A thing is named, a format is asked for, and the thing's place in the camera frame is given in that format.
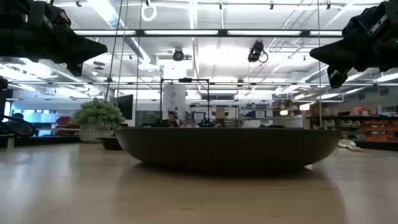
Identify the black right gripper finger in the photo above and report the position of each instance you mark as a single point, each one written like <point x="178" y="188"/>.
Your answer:
<point x="339" y="56"/>
<point x="337" y="76"/>

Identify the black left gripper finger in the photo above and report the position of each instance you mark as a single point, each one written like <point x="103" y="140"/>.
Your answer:
<point x="85" y="49"/>
<point x="75" y="69"/>

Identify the green plant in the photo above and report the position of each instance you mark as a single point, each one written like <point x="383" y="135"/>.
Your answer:
<point x="99" y="115"/>

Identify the black tray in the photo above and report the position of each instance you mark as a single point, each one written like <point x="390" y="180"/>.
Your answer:
<point x="111" y="143"/>

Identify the dark round plate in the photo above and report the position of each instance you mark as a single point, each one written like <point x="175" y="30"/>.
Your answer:
<point x="227" y="146"/>

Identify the yellow hanging pole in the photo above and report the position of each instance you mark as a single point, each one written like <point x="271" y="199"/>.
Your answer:
<point x="319" y="93"/>

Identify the red storage bins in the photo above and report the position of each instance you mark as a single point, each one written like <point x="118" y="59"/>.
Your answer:
<point x="66" y="122"/>

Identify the shelf with orange bins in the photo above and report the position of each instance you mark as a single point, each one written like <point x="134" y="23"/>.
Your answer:
<point x="367" y="124"/>

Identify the black computer monitor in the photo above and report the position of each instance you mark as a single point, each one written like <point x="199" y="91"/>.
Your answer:
<point x="126" y="105"/>

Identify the white plastic utensil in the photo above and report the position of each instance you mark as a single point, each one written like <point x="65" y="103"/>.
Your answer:
<point x="348" y="144"/>

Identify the person by blue window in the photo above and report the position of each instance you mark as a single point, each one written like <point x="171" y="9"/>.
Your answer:
<point x="18" y="116"/>

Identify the white round pillar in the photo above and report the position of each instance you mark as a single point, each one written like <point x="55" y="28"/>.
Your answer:
<point x="174" y="99"/>

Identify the person seated at desk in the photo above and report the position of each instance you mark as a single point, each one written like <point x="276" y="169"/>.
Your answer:
<point x="170" y="119"/>

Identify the brown cardboard box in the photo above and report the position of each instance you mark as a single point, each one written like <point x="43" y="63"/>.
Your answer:
<point x="220" y="112"/>

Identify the round black ceiling camera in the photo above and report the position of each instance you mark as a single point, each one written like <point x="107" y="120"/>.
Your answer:
<point x="178" y="55"/>

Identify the black metal frame stand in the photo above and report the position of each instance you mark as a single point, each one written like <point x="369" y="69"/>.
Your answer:
<point x="185" y="81"/>

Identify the black overhead frame bar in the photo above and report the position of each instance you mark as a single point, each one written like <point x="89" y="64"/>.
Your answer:
<point x="217" y="33"/>

